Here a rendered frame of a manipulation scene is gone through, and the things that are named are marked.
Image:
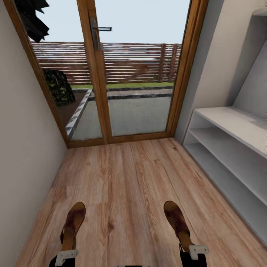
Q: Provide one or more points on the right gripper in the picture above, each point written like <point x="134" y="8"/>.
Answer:
<point x="188" y="262"/>

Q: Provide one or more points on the sandal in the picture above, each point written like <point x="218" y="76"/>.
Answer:
<point x="176" y="219"/>
<point x="74" y="221"/>

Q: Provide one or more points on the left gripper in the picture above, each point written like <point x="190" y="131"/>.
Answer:
<point x="70" y="262"/>

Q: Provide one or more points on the door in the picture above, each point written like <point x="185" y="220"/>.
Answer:
<point x="112" y="71"/>

